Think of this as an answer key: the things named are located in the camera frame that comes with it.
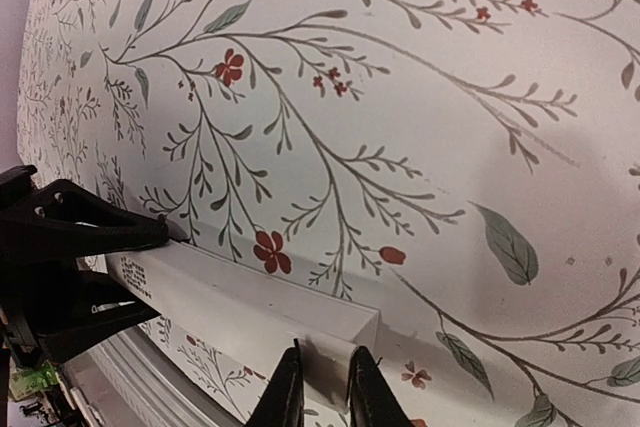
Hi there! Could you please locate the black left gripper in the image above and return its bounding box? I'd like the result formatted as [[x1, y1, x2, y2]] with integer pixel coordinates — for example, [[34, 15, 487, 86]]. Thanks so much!
[[1, 165, 169, 367]]

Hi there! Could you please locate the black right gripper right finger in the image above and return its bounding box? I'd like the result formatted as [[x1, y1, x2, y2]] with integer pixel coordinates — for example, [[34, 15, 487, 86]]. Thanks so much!
[[349, 346, 412, 427]]

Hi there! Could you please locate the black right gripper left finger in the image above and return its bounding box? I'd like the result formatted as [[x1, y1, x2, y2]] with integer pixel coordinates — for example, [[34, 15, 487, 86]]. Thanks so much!
[[245, 339, 304, 427]]

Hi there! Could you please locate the white air conditioner remote control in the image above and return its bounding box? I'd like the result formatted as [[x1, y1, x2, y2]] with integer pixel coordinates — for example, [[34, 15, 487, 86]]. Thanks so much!
[[106, 242, 380, 412]]

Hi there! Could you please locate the floral patterned table mat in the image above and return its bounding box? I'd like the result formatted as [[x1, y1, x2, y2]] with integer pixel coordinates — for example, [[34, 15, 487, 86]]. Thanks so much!
[[17, 0, 639, 426]]

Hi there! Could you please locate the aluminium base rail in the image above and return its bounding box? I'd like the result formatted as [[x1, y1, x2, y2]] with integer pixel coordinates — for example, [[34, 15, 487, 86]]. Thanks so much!
[[63, 327, 241, 426]]

